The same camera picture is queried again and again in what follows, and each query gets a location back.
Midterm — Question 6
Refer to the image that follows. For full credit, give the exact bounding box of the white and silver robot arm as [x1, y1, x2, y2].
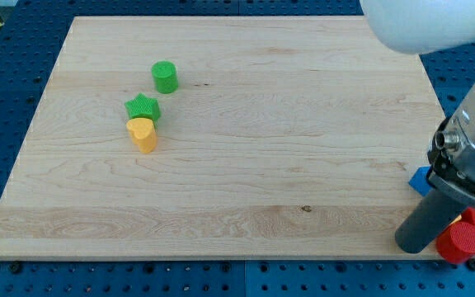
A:
[360, 0, 475, 208]

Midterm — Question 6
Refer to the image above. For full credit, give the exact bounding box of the wooden board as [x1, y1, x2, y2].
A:
[0, 16, 444, 261]

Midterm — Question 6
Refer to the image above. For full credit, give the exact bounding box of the yellow heart block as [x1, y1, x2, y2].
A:
[126, 118, 158, 153]

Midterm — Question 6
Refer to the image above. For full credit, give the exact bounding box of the green cylinder block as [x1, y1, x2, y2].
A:
[151, 60, 179, 94]

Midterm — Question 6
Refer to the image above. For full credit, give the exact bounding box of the green star block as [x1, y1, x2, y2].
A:
[125, 93, 161, 124]

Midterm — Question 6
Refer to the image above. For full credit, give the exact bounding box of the blue block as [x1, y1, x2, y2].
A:
[408, 167, 432, 197]

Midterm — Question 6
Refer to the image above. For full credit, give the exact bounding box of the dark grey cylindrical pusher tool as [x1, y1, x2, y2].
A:
[394, 189, 467, 254]

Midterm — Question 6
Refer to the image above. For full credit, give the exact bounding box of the yellow block behind tool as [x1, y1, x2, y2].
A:
[450, 215, 462, 224]

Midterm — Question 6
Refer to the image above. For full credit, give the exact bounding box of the red cylinder block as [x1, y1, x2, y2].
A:
[435, 221, 475, 264]

